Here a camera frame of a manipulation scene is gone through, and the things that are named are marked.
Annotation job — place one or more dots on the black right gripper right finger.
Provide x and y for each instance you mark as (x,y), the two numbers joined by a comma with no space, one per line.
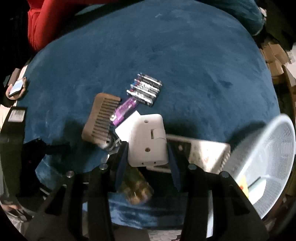
(217,209)

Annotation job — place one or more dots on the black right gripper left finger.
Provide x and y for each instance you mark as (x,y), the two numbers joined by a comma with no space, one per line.
(78,208)

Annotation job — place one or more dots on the white rectangular adapter box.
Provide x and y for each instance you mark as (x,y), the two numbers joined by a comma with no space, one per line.
(147,145)

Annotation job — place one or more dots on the white power bank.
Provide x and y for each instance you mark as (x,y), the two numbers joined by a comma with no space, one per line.
(256,189)

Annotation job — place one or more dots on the amber pill bottle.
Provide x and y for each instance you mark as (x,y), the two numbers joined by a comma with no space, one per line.
(134,187)

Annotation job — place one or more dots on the white remote control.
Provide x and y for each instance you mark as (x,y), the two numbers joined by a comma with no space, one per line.
(208,155)

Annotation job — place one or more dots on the light blue plastic basket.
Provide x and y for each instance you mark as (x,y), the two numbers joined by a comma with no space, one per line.
(268,153)

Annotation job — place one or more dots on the brown wooden comb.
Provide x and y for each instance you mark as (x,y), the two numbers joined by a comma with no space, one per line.
(97,127)

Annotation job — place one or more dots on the white paper card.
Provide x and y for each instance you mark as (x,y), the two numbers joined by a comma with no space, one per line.
(123,131)

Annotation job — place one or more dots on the purple lighter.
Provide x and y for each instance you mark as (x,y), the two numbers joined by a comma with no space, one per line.
(120,113)

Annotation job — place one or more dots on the battery pack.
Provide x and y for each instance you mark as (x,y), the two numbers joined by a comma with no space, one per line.
(145,89)

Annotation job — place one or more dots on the smartphone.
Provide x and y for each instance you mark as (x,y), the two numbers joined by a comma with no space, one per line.
(18,86)

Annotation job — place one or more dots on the cardboard boxes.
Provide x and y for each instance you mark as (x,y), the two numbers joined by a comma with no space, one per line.
(275,58)

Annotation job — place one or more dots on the red sleeve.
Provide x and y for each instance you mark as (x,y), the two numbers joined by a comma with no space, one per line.
(44,16)

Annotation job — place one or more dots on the dark blue velvet blanket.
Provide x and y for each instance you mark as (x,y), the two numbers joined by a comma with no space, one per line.
(246,11)

